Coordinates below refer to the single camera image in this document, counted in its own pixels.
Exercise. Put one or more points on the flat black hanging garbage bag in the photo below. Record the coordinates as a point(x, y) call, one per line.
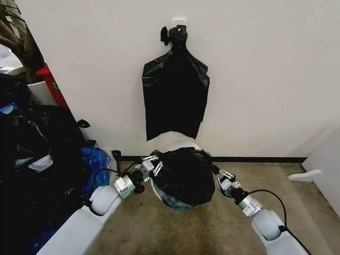
point(175, 93)

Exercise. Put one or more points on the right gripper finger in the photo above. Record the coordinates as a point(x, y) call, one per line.
point(219, 183)
point(226, 174)

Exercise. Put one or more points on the potted plant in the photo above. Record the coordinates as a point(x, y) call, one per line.
point(18, 40)

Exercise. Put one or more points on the white plant pot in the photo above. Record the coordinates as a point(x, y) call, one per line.
point(41, 93)

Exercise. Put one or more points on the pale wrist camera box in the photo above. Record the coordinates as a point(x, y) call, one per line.
point(227, 186)
point(146, 168)

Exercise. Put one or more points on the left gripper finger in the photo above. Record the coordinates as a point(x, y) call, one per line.
point(151, 158)
point(157, 169)

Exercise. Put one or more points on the pile of black garbage bags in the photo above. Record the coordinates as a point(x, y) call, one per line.
point(34, 159)

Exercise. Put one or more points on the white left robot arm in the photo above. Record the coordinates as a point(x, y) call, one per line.
point(87, 223)

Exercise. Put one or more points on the white round trash bin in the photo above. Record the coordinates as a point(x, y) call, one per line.
point(183, 144)

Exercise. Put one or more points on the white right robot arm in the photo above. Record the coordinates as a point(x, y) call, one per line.
point(268, 223)

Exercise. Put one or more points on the blue plastic bag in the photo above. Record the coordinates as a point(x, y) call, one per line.
point(97, 164)

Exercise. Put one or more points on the black garbage bag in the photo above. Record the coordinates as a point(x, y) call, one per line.
point(186, 178)
point(175, 93)

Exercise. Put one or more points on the small black bag scrap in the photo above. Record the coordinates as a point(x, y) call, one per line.
point(116, 154)

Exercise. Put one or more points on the white board foot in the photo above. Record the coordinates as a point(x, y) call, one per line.
point(304, 175)

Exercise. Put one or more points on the red box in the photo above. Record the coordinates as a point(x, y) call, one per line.
point(51, 82)

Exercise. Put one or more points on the black baseboard strip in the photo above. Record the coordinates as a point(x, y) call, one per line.
point(252, 159)

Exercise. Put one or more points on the white wall hook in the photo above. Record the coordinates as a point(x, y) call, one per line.
point(178, 21)

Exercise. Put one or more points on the white standing board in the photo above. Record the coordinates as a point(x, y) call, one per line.
point(325, 164)

